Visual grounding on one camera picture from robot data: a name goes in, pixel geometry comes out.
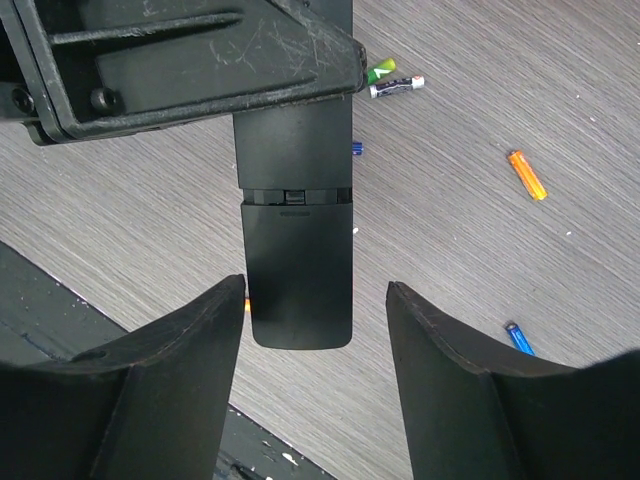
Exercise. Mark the green battery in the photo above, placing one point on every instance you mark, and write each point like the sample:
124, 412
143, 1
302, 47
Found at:
380, 70

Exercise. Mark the orange battery centre right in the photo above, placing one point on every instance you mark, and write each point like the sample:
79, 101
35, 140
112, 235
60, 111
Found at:
527, 175

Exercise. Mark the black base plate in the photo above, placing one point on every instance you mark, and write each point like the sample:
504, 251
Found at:
42, 320

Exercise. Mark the blue battery under right arm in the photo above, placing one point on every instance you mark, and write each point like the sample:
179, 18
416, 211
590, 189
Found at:
518, 338

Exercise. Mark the black battery cover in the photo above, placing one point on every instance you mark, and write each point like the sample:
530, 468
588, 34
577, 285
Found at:
299, 265

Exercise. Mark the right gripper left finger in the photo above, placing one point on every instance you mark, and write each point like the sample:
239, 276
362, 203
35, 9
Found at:
148, 405

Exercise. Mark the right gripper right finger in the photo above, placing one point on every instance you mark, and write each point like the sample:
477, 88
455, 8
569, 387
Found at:
475, 408

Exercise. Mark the black remote control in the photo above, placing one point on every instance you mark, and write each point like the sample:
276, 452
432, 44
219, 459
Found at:
298, 153

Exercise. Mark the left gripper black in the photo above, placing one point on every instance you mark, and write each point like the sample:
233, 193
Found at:
102, 69

